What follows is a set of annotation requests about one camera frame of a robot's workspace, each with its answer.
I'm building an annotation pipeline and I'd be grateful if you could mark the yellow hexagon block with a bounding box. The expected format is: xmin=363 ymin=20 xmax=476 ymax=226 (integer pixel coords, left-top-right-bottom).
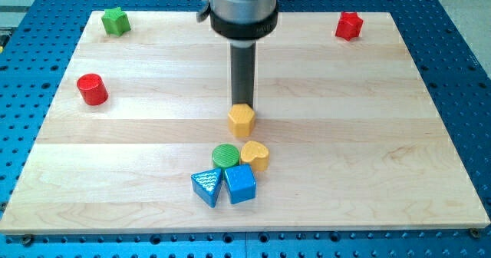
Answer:
xmin=228 ymin=104 xmax=255 ymax=137

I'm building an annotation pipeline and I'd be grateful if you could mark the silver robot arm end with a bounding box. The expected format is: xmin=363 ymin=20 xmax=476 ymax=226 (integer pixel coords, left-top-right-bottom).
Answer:
xmin=196 ymin=0 xmax=279 ymax=41

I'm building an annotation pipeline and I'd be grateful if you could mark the red star block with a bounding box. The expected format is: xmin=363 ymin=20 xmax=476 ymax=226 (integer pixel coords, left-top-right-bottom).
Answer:
xmin=335 ymin=12 xmax=364 ymax=41

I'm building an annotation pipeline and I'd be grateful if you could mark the green star block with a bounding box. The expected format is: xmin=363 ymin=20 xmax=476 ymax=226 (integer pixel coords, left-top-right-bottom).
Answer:
xmin=101 ymin=7 xmax=131 ymax=36

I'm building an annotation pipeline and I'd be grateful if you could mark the yellow heart block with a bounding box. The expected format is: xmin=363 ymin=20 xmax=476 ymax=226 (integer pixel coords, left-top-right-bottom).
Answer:
xmin=240 ymin=141 xmax=270 ymax=172

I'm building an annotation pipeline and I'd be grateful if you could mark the green cylinder block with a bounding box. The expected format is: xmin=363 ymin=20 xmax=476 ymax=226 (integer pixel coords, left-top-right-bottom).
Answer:
xmin=212 ymin=144 xmax=240 ymax=169

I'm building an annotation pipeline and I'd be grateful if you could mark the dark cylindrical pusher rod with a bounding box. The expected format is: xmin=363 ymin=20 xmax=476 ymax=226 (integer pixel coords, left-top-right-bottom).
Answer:
xmin=230 ymin=41 xmax=256 ymax=108

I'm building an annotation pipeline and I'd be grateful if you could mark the blue cube block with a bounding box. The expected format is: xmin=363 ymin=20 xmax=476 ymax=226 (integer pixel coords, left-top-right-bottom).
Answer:
xmin=225 ymin=164 xmax=256 ymax=204

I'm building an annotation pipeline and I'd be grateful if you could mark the blue triangle block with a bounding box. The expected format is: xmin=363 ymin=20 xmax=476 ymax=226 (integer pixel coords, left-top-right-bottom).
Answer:
xmin=190 ymin=168 xmax=222 ymax=208

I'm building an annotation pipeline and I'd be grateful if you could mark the light wooden board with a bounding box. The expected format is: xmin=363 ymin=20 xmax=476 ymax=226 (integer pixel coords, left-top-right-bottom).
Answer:
xmin=1 ymin=11 xmax=489 ymax=234

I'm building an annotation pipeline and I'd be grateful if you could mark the red cylinder block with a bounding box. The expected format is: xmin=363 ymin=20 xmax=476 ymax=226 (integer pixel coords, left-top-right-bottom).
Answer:
xmin=76 ymin=73 xmax=109 ymax=106

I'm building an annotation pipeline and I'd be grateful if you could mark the blue perforated metal table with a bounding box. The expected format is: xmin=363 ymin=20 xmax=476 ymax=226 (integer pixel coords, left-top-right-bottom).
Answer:
xmin=1 ymin=0 xmax=490 ymax=257

